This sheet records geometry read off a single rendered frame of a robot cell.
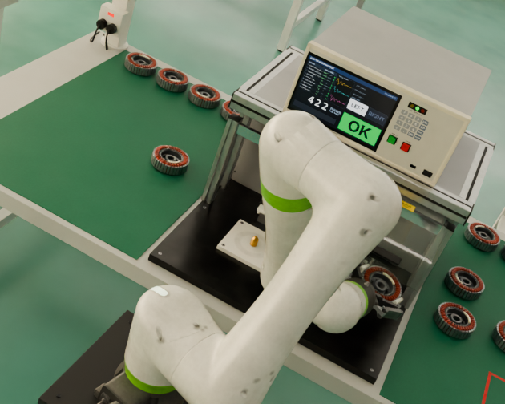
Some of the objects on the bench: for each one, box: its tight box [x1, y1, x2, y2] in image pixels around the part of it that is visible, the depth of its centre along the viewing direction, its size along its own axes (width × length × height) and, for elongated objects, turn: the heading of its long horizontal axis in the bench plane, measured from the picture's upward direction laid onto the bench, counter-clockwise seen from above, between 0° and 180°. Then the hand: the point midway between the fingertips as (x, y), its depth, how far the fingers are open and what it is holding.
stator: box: [151, 145, 190, 175], centre depth 234 cm, size 11×11×4 cm
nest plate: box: [216, 219, 265, 272], centre depth 213 cm, size 15×15×1 cm
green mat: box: [0, 50, 228, 260], centre depth 241 cm, size 94×61×1 cm, turn 134°
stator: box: [434, 302, 476, 339], centre depth 215 cm, size 11×11×4 cm
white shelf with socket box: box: [90, 0, 135, 51], centre depth 261 cm, size 35×37×46 cm
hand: (380, 285), depth 197 cm, fingers closed on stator, 11 cm apart
